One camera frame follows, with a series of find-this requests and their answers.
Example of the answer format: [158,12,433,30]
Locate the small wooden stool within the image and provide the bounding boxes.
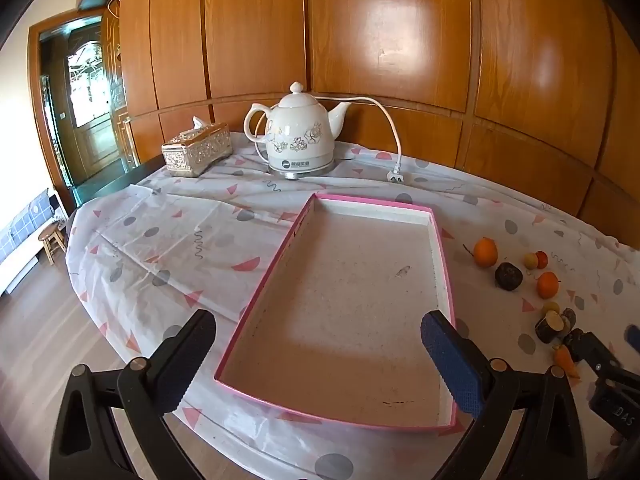
[39,224,68,263]

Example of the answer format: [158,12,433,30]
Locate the wooden door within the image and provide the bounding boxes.
[64,42,126,181]

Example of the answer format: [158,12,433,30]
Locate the pink cardboard tray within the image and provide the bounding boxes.
[214,192,458,435]

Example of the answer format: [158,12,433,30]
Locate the blue plaid sofa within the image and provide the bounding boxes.
[0,187,56,296]

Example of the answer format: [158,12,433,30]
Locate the dark brown round fruit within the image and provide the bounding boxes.
[495,262,524,291]

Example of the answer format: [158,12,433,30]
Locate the ornate silver tissue box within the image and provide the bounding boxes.
[161,122,233,178]

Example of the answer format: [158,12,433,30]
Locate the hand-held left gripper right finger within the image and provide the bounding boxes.
[420,310,593,480]

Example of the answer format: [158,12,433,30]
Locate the silver kettle base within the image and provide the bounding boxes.
[267,160,337,181]

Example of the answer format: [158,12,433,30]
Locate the carrot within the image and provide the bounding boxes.
[552,344,581,378]

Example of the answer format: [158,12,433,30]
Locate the white floral ceramic kettle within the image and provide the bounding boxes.
[243,81,352,171]

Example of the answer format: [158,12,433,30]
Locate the patterned white tablecloth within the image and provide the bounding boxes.
[67,132,640,480]

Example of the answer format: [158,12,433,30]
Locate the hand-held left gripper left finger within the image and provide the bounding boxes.
[48,309,217,480]

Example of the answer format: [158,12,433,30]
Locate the white power cord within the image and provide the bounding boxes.
[254,96,408,184]

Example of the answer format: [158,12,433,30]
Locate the orange with stem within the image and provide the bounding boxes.
[462,237,499,268]

